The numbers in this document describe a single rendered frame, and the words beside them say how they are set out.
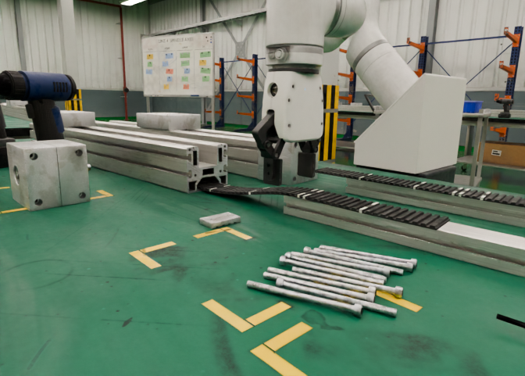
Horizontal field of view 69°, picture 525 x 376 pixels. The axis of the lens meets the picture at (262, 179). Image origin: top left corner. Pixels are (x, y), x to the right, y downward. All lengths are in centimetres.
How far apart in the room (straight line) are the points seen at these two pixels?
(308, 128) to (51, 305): 39
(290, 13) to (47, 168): 42
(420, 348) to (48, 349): 26
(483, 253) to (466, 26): 829
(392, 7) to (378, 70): 836
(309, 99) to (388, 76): 56
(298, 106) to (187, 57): 614
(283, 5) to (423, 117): 54
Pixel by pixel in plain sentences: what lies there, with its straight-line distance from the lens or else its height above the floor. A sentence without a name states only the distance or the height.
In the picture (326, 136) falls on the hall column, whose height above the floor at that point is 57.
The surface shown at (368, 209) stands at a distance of 53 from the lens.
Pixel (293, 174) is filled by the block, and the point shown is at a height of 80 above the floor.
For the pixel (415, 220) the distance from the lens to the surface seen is 49.
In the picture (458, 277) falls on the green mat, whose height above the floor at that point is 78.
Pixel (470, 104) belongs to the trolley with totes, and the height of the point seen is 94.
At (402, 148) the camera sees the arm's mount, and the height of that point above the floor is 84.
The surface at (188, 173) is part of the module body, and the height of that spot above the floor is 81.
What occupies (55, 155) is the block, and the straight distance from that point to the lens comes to 67.
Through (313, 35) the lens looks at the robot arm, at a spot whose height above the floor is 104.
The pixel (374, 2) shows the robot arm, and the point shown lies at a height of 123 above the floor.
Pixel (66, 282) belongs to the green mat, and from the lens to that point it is 42.
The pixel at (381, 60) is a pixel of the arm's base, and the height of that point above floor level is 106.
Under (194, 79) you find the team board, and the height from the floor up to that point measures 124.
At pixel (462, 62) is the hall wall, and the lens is 863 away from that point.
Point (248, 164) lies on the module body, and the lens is 85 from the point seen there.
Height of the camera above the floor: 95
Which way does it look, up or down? 12 degrees down
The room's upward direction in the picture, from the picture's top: 1 degrees clockwise
